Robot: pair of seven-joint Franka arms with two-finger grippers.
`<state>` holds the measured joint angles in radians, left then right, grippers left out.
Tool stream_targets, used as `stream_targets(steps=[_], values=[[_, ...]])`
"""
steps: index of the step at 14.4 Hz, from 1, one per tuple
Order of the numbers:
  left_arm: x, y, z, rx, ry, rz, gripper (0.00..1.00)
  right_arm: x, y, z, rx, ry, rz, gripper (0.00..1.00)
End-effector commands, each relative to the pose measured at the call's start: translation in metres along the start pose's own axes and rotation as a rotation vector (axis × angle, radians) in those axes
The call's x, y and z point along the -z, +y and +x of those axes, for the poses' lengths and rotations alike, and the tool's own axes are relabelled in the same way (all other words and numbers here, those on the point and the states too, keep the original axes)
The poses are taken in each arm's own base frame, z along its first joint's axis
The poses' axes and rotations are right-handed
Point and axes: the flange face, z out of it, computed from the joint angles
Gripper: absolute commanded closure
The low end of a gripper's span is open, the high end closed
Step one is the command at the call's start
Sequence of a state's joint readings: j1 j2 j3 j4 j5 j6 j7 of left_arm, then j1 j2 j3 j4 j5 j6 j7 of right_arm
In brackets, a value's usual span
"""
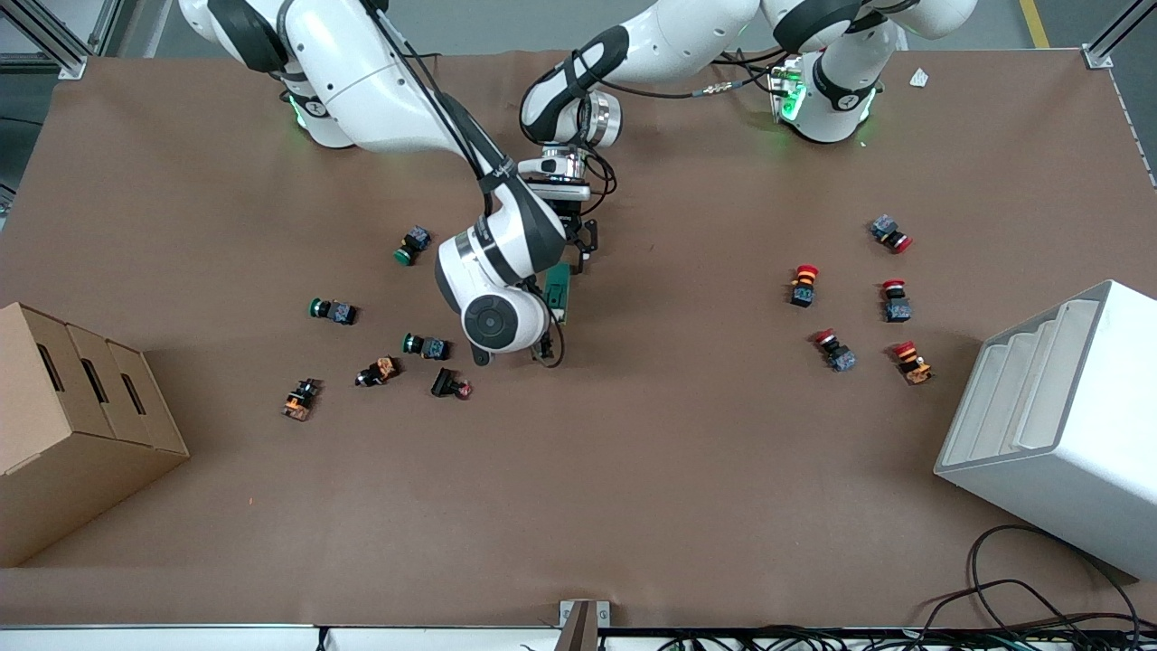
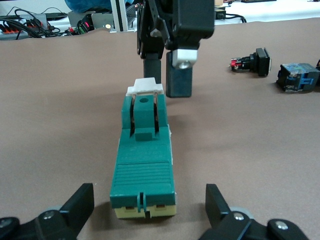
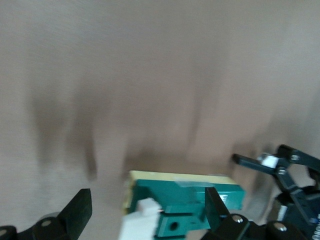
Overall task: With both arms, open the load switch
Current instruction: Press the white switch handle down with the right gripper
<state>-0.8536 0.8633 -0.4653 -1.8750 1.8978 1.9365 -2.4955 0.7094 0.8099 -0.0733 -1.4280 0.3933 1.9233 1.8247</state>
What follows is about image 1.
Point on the red mushroom button orange base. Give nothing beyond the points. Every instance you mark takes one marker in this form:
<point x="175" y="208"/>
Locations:
<point x="912" y="363"/>

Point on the green push button switch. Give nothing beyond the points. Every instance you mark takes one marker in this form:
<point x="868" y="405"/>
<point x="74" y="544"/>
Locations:
<point x="426" y="345"/>
<point x="413" y="244"/>
<point x="333" y="311"/>

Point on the small white paper scrap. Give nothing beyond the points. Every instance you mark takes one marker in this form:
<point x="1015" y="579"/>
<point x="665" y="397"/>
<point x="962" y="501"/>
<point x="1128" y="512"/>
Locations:
<point x="919" y="78"/>

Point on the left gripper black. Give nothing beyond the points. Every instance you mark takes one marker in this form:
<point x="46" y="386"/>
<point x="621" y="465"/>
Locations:
<point x="569" y="220"/>

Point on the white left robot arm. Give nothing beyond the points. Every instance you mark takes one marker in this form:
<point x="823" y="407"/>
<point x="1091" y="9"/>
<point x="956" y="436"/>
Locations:
<point x="687" y="36"/>

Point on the black switch red lens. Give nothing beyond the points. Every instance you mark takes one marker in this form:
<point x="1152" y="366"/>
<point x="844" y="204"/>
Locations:
<point x="448" y="383"/>

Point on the black orange selector switch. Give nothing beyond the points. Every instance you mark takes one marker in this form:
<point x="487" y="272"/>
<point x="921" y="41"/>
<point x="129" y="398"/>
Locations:
<point x="301" y="399"/>
<point x="378" y="372"/>

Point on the brown cardboard box with slots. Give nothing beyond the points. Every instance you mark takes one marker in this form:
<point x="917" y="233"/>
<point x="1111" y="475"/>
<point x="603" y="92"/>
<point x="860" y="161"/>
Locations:
<point x="63" y="452"/>

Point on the aluminium frame profile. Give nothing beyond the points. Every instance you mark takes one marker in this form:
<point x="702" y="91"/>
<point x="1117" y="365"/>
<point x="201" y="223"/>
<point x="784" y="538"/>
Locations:
<point x="54" y="41"/>
<point x="1116" y="36"/>

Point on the grey metal clamp bracket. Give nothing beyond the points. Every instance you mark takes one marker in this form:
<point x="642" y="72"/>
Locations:
<point x="584" y="619"/>

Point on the red push button switch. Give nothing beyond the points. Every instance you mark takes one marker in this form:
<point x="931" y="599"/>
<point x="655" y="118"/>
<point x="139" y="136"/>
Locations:
<point x="896" y="303"/>
<point x="891" y="233"/>
<point x="835" y="352"/>

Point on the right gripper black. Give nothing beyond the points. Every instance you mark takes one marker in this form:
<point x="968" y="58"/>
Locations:
<point x="546" y="346"/>

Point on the white table edge rail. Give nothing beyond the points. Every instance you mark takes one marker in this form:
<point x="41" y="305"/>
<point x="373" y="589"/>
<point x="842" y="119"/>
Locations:
<point x="181" y="638"/>

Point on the brown paper table cover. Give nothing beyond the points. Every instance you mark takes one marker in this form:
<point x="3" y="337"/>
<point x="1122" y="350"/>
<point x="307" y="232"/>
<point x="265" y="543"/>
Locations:
<point x="633" y="470"/>

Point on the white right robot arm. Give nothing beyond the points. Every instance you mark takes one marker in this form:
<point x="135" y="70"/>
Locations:
<point x="362" y="81"/>

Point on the white stepped rack box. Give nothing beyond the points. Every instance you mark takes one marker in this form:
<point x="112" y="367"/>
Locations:
<point x="1076" y="452"/>

